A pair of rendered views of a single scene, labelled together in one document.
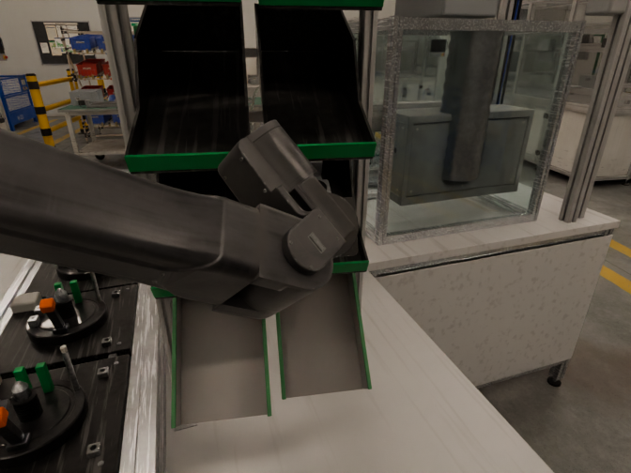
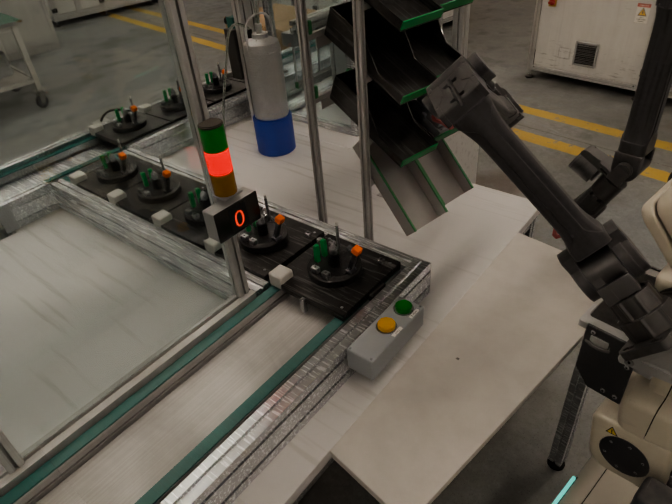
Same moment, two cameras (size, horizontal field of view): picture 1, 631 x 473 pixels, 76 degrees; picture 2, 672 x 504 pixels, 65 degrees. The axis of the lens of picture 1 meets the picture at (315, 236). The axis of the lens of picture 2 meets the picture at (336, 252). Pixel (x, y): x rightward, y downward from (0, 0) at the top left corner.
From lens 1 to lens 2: 1.10 m
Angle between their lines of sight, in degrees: 28
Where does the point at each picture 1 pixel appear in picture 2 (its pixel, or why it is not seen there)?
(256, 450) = (419, 251)
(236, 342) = (408, 189)
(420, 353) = not seen: hidden behind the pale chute
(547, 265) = not seen: hidden behind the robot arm
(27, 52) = not seen: outside the picture
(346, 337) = (446, 171)
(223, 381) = (413, 210)
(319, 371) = (444, 191)
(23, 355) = (269, 259)
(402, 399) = (460, 205)
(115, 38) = (361, 39)
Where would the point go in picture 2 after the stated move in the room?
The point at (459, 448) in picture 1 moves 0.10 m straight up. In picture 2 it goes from (501, 211) to (504, 183)
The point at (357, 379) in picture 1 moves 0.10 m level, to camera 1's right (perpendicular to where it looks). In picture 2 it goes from (460, 189) to (484, 178)
